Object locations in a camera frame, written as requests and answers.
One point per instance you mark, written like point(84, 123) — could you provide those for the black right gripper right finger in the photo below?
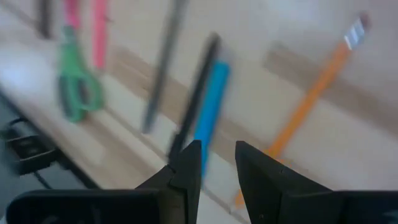
point(261, 180)

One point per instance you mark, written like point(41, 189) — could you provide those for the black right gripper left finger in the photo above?
point(182, 186)

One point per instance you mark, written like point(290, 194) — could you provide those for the orange pencil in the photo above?
point(314, 93)

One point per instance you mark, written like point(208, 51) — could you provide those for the grey pen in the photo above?
point(163, 62)

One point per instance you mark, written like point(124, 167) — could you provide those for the pink pen blue tip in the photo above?
point(100, 34)

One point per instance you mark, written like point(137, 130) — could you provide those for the pink highlighter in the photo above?
point(72, 14)

